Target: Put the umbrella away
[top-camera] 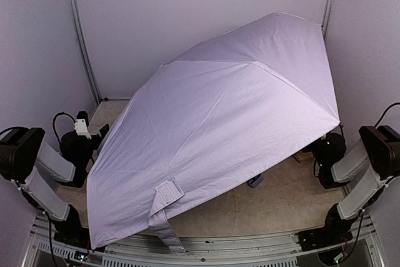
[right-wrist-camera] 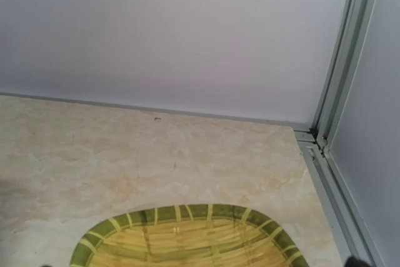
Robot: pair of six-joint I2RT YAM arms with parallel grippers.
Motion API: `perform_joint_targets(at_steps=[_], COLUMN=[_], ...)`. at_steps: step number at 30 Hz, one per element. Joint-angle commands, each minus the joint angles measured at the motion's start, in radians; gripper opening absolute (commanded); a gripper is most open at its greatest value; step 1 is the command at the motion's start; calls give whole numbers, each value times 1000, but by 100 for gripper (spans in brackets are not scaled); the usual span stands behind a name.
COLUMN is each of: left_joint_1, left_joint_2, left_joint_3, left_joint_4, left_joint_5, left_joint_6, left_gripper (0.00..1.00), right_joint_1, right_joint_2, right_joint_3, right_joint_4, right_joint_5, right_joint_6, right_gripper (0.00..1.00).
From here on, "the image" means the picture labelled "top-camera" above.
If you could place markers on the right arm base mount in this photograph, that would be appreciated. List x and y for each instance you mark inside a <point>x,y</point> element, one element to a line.
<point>320,238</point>

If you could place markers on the front aluminium rail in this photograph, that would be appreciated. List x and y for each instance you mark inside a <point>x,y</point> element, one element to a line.
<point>279,249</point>

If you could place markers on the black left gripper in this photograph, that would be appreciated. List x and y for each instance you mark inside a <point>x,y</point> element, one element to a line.
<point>102,131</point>

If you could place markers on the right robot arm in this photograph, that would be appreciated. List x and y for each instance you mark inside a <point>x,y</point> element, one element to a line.
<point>373,162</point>

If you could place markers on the left aluminium frame post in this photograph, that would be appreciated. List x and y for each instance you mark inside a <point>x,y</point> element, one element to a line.
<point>81,43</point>

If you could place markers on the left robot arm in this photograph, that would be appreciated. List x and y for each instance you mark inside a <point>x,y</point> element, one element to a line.
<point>25,155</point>

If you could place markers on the lavender folding umbrella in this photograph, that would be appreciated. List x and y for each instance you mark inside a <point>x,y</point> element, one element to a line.
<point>226,110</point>

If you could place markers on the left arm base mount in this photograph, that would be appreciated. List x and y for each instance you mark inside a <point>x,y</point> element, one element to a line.
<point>78,237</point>

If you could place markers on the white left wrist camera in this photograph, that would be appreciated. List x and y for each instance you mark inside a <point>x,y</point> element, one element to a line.
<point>81,124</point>

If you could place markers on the woven bamboo tray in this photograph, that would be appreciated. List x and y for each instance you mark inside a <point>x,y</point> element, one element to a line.
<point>302,157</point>

